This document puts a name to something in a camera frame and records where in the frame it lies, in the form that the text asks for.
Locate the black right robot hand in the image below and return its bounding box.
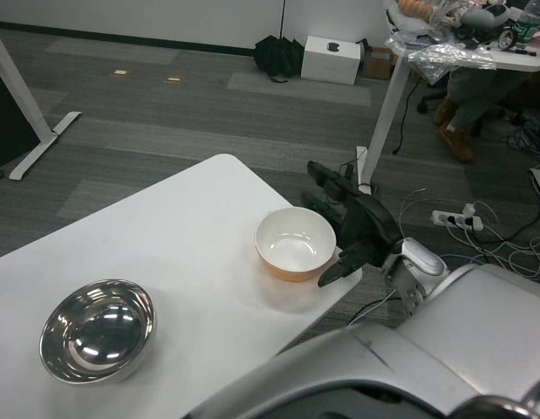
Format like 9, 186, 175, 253
300, 160, 404, 288

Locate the white orange plastic bowl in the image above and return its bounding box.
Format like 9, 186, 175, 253
254, 207, 338, 283

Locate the shiny steel bowl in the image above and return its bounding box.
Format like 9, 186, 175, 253
38, 278, 158, 385

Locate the white power strip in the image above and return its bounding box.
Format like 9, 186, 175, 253
431, 203, 487, 231

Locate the black chair base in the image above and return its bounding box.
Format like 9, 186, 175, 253
416, 86, 449, 115

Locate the silver robot chest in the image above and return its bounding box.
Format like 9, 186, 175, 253
181, 325, 540, 419

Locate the white box with black logo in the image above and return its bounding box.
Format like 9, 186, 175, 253
300, 35, 362, 86

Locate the brown cardboard box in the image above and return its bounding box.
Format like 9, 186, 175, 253
360, 43, 400, 81

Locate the seated person in brown boots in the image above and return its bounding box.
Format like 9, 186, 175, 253
433, 65, 530, 163

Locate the clear crumpled plastic bag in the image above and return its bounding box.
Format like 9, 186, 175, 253
385, 34, 497, 86

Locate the black folded umbrella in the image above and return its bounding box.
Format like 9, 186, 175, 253
253, 0, 305, 84

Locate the orange coiled object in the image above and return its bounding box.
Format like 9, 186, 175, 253
398, 0, 433, 18

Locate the white VR headset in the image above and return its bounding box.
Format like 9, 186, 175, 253
463, 2, 510, 30

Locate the green plastic bottle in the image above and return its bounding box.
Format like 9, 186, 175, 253
511, 0, 540, 47

